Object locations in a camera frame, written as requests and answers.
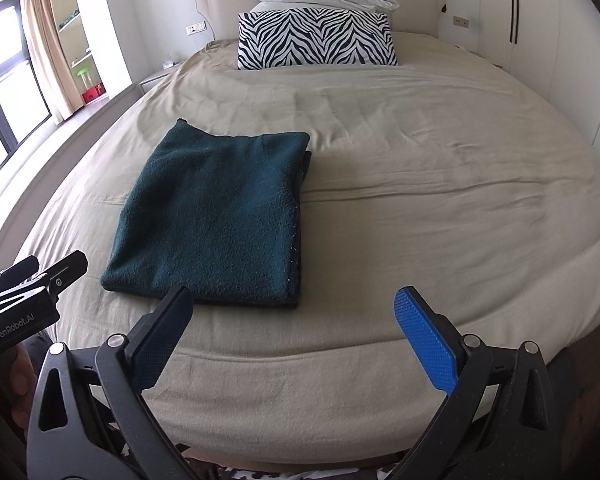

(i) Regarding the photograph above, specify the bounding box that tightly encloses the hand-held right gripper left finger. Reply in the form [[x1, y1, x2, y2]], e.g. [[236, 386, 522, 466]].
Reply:
[[26, 286, 196, 480]]

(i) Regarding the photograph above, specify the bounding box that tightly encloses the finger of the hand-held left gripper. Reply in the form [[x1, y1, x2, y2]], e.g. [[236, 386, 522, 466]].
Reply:
[[0, 255, 42, 297], [35, 251, 89, 306]]

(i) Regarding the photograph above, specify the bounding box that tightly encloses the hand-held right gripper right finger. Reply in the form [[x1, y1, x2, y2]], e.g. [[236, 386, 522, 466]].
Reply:
[[393, 286, 572, 480]]

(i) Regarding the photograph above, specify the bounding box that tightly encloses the teal knit sweater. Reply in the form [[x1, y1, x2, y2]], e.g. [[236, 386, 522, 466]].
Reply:
[[101, 118, 313, 310]]

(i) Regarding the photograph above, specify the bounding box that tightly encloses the person's left hand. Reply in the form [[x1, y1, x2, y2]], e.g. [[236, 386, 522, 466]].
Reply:
[[0, 332, 43, 416]]

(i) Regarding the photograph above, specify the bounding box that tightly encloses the bed with beige sheet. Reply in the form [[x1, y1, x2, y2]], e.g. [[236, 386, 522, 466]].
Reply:
[[0, 30, 600, 461]]

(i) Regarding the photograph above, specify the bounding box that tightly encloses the green lidded jar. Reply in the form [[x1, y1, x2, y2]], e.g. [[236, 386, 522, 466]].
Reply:
[[76, 66, 95, 98]]

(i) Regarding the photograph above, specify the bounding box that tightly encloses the black framed window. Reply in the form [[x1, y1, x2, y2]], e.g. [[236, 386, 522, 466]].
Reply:
[[0, 0, 52, 157]]

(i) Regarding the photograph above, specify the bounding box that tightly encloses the white nightstand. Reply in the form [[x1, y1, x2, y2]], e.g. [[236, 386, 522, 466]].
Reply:
[[139, 60, 183, 95]]

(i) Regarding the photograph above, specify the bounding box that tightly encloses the beige curtain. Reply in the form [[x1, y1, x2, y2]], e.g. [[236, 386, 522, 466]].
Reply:
[[19, 0, 77, 124]]

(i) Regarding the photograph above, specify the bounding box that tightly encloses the zebra print pillow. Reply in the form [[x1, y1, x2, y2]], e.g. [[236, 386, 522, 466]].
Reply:
[[236, 8, 400, 71]]

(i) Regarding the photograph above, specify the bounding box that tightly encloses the white wardrobe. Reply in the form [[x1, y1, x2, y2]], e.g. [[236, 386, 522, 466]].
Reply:
[[477, 0, 600, 156]]

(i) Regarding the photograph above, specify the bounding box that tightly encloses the white wall shelf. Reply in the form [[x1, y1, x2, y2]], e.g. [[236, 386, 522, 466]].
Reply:
[[46, 0, 133, 117]]

